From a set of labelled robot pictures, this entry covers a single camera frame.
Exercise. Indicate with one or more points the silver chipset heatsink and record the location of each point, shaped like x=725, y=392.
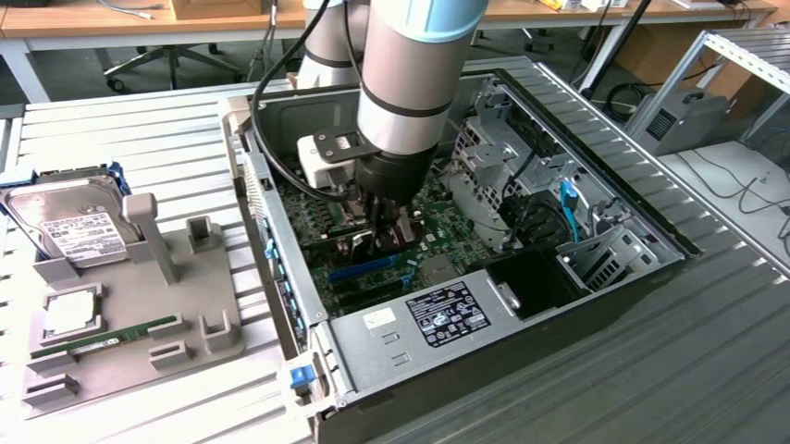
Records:
x=440, y=270

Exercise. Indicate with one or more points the blue case latch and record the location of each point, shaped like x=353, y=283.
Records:
x=301, y=375

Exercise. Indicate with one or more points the open black PC case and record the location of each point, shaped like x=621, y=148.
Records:
x=556, y=370

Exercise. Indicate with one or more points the wooden desk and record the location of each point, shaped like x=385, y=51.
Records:
x=680, y=14

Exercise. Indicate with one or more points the perforated silver drive cage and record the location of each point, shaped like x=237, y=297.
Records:
x=488, y=162

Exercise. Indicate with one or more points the CPU socket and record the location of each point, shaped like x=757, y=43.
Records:
x=352, y=215

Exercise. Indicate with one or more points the large brown cardboard box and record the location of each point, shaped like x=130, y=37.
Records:
x=654, y=51

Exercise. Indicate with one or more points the silver office chair base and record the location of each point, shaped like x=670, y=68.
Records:
x=173, y=60

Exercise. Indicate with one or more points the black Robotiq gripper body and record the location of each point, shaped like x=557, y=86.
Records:
x=392, y=178

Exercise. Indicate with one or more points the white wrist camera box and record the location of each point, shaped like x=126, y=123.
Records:
x=321, y=166

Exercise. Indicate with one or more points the small cardboard box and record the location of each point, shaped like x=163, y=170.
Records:
x=217, y=7

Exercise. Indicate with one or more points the black power supply label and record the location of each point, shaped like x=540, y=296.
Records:
x=448, y=314

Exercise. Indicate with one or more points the silver disk bay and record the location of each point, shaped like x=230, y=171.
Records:
x=608, y=263

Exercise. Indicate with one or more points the small blue slot clip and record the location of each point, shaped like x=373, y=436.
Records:
x=269, y=250

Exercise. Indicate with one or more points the silver power supply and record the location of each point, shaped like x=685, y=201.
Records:
x=370, y=351

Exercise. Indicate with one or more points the green motherboard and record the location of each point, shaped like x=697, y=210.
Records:
x=445, y=222

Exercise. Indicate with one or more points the silver hard disk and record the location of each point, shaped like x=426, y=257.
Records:
x=55, y=217

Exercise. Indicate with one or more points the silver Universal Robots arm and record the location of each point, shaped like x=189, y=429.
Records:
x=408, y=69

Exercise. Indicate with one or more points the white square sticker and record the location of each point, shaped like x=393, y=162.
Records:
x=380, y=319

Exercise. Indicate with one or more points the aluminium frame shelf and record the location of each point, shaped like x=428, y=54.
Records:
x=760, y=46

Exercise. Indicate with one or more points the gray parts rack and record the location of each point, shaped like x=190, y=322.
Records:
x=123, y=370

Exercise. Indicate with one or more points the green RAM stick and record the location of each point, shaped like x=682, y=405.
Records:
x=133, y=332

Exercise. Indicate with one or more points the silver CPU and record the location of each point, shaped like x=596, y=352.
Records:
x=71, y=314

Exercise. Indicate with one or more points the black expansion slot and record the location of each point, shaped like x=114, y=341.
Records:
x=370, y=293

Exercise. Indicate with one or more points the slanted black pole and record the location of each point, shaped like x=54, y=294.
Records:
x=620, y=48

